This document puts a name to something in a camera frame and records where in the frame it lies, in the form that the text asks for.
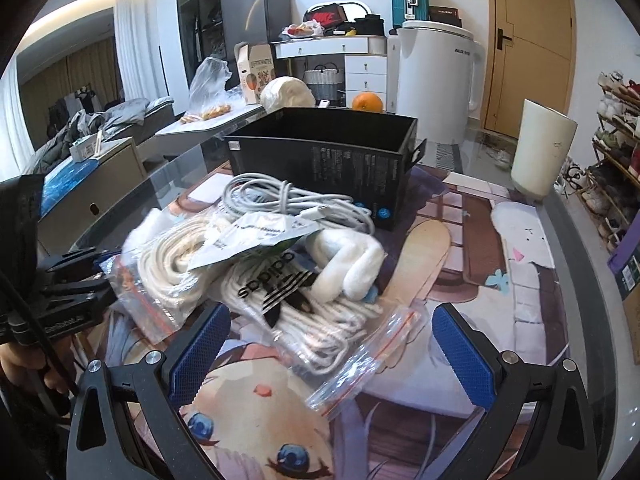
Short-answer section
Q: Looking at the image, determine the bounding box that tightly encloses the clear bag of white rope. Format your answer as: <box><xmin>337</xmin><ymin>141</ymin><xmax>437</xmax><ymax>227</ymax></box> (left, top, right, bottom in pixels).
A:
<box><xmin>101</xmin><ymin>208</ymin><xmax>231</xmax><ymax>344</ymax></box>

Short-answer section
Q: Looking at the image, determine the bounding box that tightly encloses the adidas bag of white laces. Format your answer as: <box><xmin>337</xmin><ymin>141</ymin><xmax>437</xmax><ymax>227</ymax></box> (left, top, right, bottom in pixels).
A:
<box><xmin>217</xmin><ymin>252</ymin><xmax>424</xmax><ymax>419</ymax></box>

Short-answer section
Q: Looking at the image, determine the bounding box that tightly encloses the left hand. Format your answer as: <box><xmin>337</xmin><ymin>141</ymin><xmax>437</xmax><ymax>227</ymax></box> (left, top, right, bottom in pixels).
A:
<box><xmin>0</xmin><ymin>337</ymin><xmax>74</xmax><ymax>393</ymax></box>

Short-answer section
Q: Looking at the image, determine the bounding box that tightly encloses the white printed foil pouch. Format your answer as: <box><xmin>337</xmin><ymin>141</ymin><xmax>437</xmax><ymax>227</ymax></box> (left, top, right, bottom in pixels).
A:
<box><xmin>188</xmin><ymin>211</ymin><xmax>320</xmax><ymax>271</ymax></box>

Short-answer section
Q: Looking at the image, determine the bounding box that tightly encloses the grey tray table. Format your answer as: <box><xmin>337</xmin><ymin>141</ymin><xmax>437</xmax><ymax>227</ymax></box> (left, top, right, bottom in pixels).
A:
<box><xmin>154</xmin><ymin>105</ymin><xmax>265</xmax><ymax>156</ymax></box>

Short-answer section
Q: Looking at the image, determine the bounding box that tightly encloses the clear plastic bag of snacks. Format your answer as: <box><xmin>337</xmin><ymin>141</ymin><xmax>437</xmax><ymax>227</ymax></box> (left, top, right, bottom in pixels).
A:
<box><xmin>180</xmin><ymin>56</ymin><xmax>243</xmax><ymax>124</ymax></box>

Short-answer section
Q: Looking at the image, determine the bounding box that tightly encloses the shoe rack with shoes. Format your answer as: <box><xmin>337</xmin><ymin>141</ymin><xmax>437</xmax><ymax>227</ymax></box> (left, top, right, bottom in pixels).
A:
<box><xmin>578</xmin><ymin>70</ymin><xmax>639</xmax><ymax>252</ymax></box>

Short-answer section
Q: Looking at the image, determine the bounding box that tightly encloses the cream tumbler cup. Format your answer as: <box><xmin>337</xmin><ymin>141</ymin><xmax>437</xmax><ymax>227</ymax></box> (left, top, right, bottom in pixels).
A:
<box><xmin>511</xmin><ymin>100</ymin><xmax>577</xmax><ymax>200</ymax></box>

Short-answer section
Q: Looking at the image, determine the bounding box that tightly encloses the white cabbage in wrap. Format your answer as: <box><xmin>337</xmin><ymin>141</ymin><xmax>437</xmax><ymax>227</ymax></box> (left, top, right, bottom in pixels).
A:
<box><xmin>260</xmin><ymin>76</ymin><xmax>316</xmax><ymax>113</ymax></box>

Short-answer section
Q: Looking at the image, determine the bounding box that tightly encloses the cardboard fruit box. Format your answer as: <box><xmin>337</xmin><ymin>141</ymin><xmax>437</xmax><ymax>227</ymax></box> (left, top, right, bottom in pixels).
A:
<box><xmin>234</xmin><ymin>42</ymin><xmax>276</xmax><ymax>104</ymax></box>

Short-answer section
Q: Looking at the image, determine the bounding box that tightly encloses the black cardboard box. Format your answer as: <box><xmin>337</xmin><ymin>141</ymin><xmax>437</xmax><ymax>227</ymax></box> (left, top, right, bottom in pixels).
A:
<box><xmin>226</xmin><ymin>107</ymin><xmax>426</xmax><ymax>230</ymax></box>

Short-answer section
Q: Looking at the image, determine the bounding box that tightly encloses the woven basket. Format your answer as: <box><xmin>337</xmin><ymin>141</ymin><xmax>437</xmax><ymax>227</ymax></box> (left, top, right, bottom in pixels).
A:
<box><xmin>303</xmin><ymin>63</ymin><xmax>344</xmax><ymax>102</ymax></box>

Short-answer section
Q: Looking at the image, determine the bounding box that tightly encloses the black glass cabinet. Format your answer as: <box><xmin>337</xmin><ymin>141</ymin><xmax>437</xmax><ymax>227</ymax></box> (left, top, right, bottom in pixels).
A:
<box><xmin>177</xmin><ymin>0</ymin><xmax>226</xmax><ymax>84</ymax></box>

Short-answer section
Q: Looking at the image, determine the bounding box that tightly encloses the orange fruit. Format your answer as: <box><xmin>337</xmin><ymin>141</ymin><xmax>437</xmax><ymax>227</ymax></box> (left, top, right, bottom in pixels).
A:
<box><xmin>350</xmin><ymin>92</ymin><xmax>385</xmax><ymax>113</ymax></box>

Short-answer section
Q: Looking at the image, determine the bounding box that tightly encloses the white cylindrical appliance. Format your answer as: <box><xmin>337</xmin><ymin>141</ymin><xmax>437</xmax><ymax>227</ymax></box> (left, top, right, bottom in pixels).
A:
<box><xmin>396</xmin><ymin>21</ymin><xmax>485</xmax><ymax>145</ymax></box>

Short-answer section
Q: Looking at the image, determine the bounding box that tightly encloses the white drawer desk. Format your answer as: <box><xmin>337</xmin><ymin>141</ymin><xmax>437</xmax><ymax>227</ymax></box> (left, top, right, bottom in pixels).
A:
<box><xmin>274</xmin><ymin>35</ymin><xmax>387</xmax><ymax>108</ymax></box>

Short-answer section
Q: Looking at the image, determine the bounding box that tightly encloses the red black bag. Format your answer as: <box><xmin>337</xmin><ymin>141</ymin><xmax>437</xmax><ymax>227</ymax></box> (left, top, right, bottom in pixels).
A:
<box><xmin>304</xmin><ymin>2</ymin><xmax>348</xmax><ymax>29</ymax></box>

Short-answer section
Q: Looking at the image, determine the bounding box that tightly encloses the wooden door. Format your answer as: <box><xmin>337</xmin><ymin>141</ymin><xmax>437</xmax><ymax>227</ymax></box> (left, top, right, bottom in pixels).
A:
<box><xmin>480</xmin><ymin>0</ymin><xmax>576</xmax><ymax>138</ymax></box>

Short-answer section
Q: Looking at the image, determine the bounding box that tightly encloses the white coiled cable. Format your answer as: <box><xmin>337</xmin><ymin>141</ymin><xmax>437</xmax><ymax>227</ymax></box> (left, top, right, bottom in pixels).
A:
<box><xmin>219</xmin><ymin>172</ymin><xmax>377</xmax><ymax>236</ymax></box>

